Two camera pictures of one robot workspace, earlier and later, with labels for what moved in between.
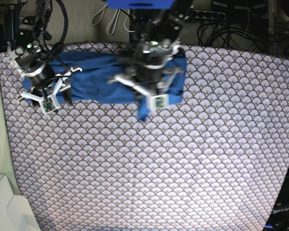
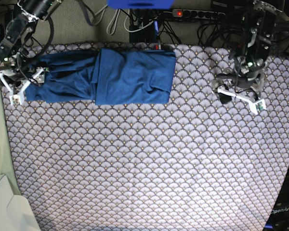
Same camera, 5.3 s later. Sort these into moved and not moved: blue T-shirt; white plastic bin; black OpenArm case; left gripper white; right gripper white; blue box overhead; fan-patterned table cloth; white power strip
Moved: right gripper white; left gripper white; blue T-shirt
Not moved: black OpenArm case; blue box overhead; white plastic bin; white power strip; fan-patterned table cloth
